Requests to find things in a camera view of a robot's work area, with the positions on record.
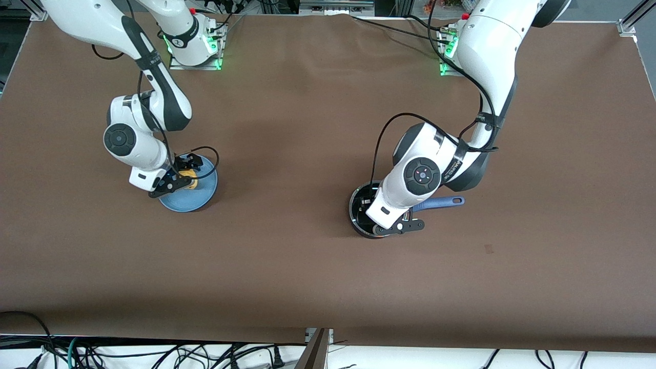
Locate teal floor cable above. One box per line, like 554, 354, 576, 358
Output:
66, 336, 81, 369

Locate grey aluminium frame rail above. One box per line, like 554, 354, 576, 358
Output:
299, 0, 375, 16

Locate long black base cable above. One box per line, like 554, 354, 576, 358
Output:
351, 15, 445, 43

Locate short black base cable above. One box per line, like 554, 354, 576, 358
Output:
409, 14, 444, 32

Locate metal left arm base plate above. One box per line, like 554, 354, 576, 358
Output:
439, 27, 463, 77

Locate glass lid with blue knob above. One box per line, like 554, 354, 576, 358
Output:
350, 183, 382, 238

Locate aluminium frame strut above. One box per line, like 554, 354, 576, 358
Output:
294, 328, 334, 369

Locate thick black looped floor cable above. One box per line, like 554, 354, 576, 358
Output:
0, 311, 58, 369

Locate dark pot with blue handle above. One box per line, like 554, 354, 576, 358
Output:
349, 181, 465, 240

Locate blue round plate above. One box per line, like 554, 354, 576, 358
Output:
158, 154, 218, 213

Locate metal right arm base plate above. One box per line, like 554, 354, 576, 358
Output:
169, 22, 222, 71

